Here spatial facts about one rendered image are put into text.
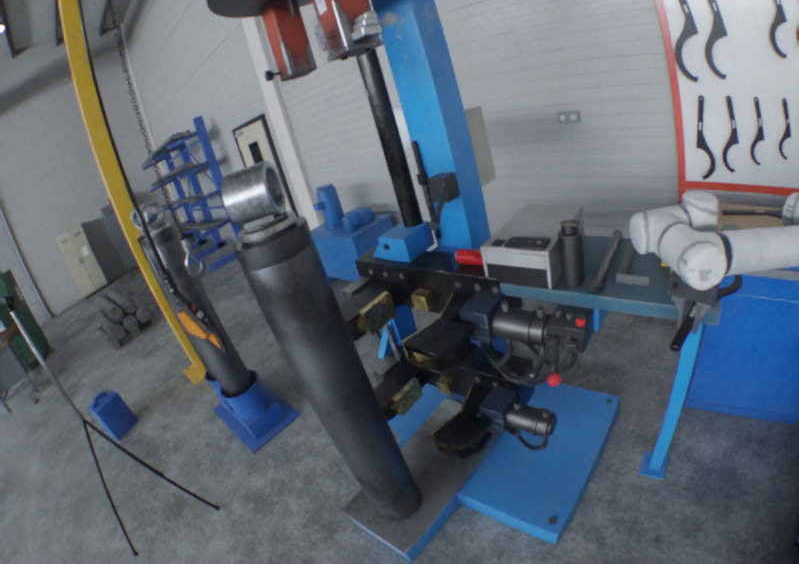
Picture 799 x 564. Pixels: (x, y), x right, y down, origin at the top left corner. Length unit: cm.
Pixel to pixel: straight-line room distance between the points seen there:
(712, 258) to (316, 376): 100
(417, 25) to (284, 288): 100
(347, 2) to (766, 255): 109
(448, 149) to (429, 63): 33
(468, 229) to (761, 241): 108
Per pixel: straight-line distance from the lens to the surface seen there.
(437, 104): 142
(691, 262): 70
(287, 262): 95
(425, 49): 143
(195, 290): 226
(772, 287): 186
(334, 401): 118
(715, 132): 277
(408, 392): 174
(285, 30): 136
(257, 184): 94
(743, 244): 80
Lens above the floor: 169
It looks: 24 degrees down
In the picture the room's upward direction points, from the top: 16 degrees counter-clockwise
